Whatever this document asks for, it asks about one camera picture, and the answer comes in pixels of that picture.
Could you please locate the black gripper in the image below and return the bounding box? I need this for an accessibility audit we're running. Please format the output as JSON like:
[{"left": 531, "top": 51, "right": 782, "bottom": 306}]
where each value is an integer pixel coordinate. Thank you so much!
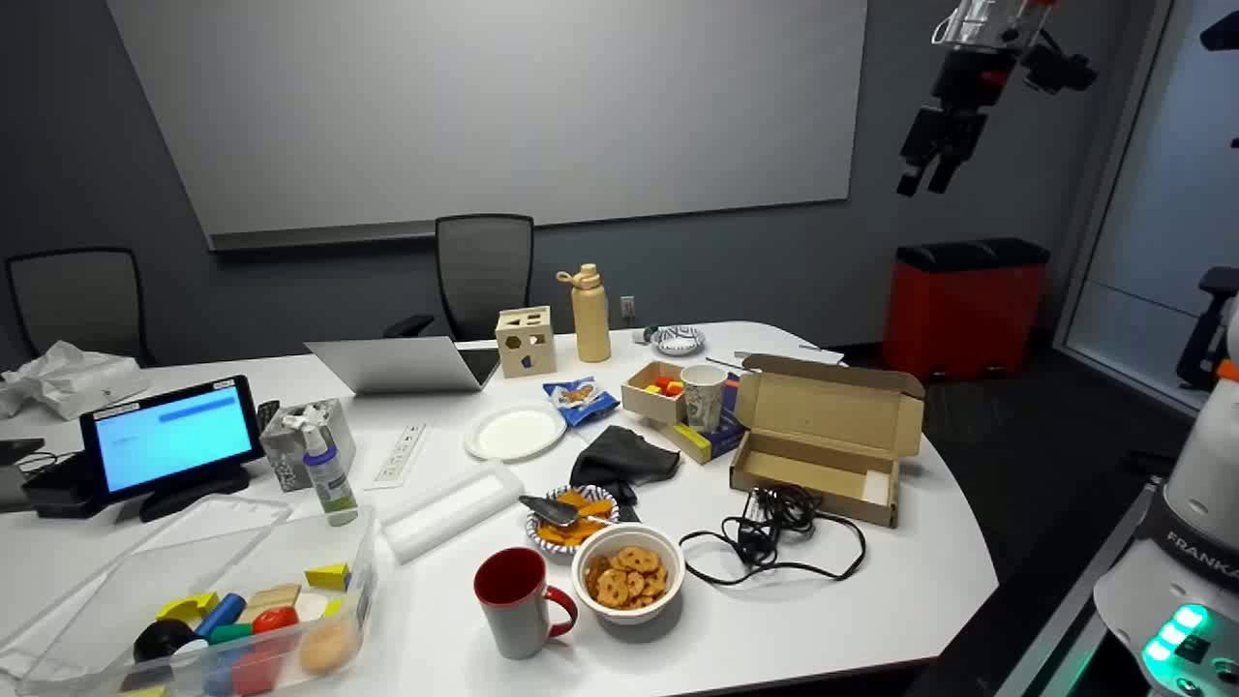
[{"left": 900, "top": 42, "right": 1097, "bottom": 197}]

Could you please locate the brown cardboard box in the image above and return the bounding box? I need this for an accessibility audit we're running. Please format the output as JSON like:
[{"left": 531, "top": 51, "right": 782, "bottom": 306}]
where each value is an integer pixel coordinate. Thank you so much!
[{"left": 729, "top": 353, "right": 924, "bottom": 525}]

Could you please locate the dark grey towel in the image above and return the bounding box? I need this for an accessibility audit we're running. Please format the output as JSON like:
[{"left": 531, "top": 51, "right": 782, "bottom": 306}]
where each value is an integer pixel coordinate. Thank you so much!
[{"left": 569, "top": 427, "right": 679, "bottom": 485}]

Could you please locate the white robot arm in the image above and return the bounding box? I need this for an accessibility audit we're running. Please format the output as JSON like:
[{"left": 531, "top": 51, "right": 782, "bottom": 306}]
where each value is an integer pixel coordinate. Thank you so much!
[{"left": 900, "top": 0, "right": 1097, "bottom": 197}]

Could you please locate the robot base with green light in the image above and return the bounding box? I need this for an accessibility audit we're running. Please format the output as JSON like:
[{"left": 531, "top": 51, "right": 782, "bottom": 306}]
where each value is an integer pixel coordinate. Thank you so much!
[{"left": 999, "top": 291, "right": 1239, "bottom": 697}]

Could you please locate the small box with fruit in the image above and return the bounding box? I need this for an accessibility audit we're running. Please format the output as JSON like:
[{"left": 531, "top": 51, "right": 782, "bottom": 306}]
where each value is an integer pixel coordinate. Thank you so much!
[{"left": 625, "top": 361, "right": 687, "bottom": 427}]

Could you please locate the grey tissue box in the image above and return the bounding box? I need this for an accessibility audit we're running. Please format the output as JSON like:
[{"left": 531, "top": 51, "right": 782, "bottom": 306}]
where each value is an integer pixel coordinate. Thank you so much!
[{"left": 258, "top": 397, "right": 355, "bottom": 491}]

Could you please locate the red and black bin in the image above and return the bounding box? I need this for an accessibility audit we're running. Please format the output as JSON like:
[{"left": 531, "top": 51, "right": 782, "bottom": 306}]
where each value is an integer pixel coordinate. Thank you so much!
[{"left": 884, "top": 237, "right": 1051, "bottom": 379}]

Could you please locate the white paper cup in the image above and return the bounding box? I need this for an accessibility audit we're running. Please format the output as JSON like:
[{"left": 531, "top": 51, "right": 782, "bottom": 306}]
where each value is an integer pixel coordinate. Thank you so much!
[{"left": 680, "top": 365, "right": 729, "bottom": 435}]

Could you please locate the blue book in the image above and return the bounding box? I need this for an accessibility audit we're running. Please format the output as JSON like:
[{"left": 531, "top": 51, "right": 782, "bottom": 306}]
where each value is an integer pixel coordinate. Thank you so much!
[{"left": 671, "top": 374, "right": 745, "bottom": 463}]

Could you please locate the tan water bottle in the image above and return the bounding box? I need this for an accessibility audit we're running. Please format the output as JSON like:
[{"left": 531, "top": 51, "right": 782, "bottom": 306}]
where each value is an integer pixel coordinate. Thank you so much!
[{"left": 559, "top": 263, "right": 613, "bottom": 365}]

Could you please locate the blue snack packet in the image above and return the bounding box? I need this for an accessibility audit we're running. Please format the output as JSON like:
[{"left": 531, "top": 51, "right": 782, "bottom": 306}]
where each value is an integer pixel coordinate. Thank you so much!
[{"left": 545, "top": 374, "right": 616, "bottom": 429}]

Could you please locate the wooden shape sorter cube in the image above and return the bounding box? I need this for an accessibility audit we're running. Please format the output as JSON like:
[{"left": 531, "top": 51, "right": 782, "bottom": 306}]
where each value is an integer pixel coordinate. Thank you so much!
[{"left": 497, "top": 306, "right": 559, "bottom": 374}]

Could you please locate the black office chair centre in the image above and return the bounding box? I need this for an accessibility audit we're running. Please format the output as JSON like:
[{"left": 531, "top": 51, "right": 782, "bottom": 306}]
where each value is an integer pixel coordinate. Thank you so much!
[{"left": 435, "top": 211, "right": 533, "bottom": 340}]

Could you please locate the black office chair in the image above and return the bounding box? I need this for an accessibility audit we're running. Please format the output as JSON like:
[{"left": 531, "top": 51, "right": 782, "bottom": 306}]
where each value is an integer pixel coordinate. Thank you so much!
[
  {"left": 435, "top": 211, "right": 533, "bottom": 340},
  {"left": 3, "top": 249, "right": 150, "bottom": 365}
]

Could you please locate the white paper plate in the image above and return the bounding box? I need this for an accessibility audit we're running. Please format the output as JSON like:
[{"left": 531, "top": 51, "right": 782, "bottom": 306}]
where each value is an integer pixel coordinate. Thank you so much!
[{"left": 466, "top": 402, "right": 564, "bottom": 463}]

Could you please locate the bowl of orange snacks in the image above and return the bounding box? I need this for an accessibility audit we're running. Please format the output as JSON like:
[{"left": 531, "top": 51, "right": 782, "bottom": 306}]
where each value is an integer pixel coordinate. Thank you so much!
[{"left": 531, "top": 485, "right": 620, "bottom": 557}]

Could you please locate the white bowl of pretzels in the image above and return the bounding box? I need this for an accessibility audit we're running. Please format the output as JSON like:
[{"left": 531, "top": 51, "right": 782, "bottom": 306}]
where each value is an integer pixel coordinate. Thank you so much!
[{"left": 573, "top": 521, "right": 687, "bottom": 627}]

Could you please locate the silver laptop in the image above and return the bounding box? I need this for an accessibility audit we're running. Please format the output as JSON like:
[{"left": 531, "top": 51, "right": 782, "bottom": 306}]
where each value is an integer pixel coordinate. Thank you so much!
[{"left": 309, "top": 338, "right": 500, "bottom": 396}]

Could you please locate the red and white mug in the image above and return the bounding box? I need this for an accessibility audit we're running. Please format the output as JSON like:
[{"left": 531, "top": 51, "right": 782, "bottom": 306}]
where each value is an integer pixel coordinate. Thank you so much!
[{"left": 473, "top": 546, "right": 578, "bottom": 657}]

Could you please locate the white whiteboard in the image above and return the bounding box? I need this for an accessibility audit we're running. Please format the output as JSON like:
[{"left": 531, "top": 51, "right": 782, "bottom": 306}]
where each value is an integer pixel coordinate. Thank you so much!
[{"left": 103, "top": 0, "right": 866, "bottom": 253}]

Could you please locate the white foam block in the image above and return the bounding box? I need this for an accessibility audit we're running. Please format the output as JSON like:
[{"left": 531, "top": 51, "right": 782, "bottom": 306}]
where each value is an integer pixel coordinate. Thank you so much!
[{"left": 382, "top": 469, "right": 524, "bottom": 560}]

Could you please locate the spray bottle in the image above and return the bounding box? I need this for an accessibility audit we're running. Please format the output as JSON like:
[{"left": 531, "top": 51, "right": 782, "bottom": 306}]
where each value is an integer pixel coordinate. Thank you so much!
[{"left": 304, "top": 417, "right": 355, "bottom": 525}]

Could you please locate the clear plastic toy bin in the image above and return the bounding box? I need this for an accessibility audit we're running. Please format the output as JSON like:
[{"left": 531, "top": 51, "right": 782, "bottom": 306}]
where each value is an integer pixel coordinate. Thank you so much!
[{"left": 0, "top": 495, "right": 375, "bottom": 697}]

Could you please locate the black tablet with stand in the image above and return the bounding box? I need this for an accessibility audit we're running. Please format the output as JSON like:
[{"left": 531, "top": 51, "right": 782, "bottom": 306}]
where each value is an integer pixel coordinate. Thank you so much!
[{"left": 23, "top": 374, "right": 258, "bottom": 517}]

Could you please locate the black office chair left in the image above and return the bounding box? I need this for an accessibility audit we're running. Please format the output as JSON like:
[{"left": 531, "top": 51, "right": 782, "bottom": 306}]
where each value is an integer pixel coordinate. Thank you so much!
[{"left": 3, "top": 249, "right": 150, "bottom": 365}]

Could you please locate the crumpled white plastic bag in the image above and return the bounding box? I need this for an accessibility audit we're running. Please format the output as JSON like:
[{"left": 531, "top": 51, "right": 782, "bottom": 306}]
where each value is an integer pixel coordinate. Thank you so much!
[{"left": 0, "top": 340, "right": 142, "bottom": 417}]

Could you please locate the black tangled cable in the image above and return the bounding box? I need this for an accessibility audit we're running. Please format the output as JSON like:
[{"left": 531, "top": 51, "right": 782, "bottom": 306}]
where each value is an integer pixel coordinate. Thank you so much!
[{"left": 679, "top": 485, "right": 873, "bottom": 587}]

